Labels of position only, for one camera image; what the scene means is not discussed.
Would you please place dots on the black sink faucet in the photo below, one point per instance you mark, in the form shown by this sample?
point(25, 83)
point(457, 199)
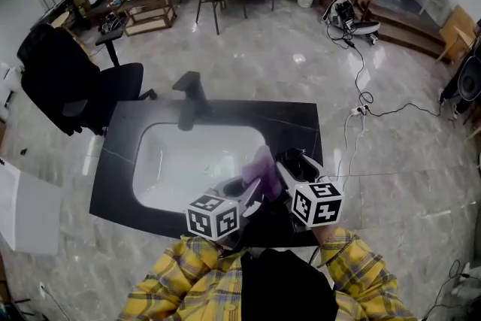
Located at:
point(191, 97)

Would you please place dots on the black office chair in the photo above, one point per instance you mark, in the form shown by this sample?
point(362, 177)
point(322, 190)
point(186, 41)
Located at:
point(56, 79)

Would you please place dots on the white toilet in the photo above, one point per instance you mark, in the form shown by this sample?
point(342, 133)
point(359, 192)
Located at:
point(7, 79)

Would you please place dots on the black desk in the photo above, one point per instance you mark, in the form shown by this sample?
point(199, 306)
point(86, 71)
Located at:
point(67, 5)

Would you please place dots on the person's left forearm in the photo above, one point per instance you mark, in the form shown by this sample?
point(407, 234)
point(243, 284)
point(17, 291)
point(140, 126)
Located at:
point(184, 276)

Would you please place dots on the white floor socket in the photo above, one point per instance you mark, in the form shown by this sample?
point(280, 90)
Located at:
point(42, 291)

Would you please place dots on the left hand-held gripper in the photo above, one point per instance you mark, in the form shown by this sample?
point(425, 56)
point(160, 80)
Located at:
point(212, 218)

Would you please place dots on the wooden platform steps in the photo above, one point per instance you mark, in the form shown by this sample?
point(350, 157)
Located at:
point(409, 32)

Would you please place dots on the person's right forearm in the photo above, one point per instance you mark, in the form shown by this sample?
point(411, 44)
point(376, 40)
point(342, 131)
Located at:
point(357, 276)

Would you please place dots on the wooden shelf rack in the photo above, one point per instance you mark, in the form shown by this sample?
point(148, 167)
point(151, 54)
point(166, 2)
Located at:
point(148, 25)

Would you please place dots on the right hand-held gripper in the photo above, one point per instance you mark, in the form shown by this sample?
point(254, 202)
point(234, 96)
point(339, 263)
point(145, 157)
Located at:
point(317, 205)

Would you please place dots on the light wooden desk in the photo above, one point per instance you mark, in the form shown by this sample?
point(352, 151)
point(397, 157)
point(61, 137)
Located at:
point(456, 24)

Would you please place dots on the person's torso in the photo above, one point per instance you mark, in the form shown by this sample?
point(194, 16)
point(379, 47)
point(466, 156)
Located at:
point(287, 289)

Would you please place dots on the purple cloth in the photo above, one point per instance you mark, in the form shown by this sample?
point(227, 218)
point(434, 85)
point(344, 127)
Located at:
point(263, 169)

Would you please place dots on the dark wooden sink cabinet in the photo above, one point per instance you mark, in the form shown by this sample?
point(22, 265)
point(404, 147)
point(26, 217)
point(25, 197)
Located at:
point(112, 169)

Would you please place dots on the black equipment bag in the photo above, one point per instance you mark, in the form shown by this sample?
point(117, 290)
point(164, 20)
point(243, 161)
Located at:
point(111, 24)

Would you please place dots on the round wooden table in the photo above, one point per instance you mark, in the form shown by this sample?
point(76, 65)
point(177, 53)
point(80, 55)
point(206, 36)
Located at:
point(60, 19)

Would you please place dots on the brown cardboard box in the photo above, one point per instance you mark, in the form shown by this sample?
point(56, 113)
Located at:
point(2, 137)

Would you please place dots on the white and black backpack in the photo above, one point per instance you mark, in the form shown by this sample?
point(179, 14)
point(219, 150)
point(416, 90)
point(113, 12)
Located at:
point(340, 11)

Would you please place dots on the white power strip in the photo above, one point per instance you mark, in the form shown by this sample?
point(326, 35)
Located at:
point(357, 111)

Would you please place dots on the white freestanding washbasin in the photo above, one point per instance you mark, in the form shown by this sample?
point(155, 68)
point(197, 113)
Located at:
point(32, 210)

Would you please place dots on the white sink basin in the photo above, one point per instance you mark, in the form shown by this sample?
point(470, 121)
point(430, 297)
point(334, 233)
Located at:
point(176, 165)

